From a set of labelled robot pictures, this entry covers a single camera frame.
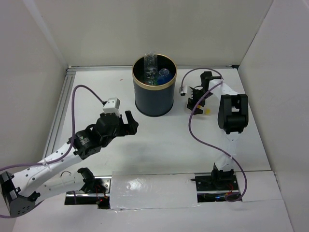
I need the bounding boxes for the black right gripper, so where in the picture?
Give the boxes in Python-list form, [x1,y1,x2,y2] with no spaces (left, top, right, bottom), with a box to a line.
[187,87,213,116]

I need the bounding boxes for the clear bottle yellow label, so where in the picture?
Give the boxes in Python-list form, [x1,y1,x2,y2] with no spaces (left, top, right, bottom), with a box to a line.
[197,105,211,115]

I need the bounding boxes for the blue label clear bottle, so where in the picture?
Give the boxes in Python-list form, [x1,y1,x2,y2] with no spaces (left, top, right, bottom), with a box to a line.
[157,68,173,85]

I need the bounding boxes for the crushed clear bottle white cap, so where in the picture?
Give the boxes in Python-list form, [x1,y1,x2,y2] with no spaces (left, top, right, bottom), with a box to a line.
[143,52,158,86]

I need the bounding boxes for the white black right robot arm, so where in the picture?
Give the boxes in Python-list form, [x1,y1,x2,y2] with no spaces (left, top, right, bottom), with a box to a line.
[180,68,249,189]

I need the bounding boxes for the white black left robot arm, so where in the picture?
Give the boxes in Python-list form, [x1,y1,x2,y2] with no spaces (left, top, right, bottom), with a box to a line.
[0,111,139,218]

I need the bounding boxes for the dark blue gold-rimmed bin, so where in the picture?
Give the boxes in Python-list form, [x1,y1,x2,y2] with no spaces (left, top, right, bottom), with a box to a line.
[132,54,177,117]

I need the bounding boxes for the silver tape sheet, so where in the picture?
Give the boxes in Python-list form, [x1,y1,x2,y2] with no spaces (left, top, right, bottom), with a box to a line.
[110,173,199,210]

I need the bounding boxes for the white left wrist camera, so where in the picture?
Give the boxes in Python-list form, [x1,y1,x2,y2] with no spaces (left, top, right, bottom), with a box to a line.
[103,98,120,117]

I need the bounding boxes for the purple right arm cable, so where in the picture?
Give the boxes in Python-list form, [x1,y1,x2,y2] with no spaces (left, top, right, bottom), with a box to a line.
[181,69,247,202]

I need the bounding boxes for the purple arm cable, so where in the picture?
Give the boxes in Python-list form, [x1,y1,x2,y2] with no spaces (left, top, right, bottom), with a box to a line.
[181,69,247,202]
[0,85,107,218]

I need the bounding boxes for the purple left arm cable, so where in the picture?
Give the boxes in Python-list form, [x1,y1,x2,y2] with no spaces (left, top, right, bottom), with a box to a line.
[0,85,107,218]

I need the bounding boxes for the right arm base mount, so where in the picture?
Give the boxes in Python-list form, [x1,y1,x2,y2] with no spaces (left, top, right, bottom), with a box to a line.
[190,165,240,203]

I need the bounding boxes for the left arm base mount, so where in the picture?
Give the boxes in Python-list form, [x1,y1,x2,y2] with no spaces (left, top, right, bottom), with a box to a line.
[64,168,112,209]

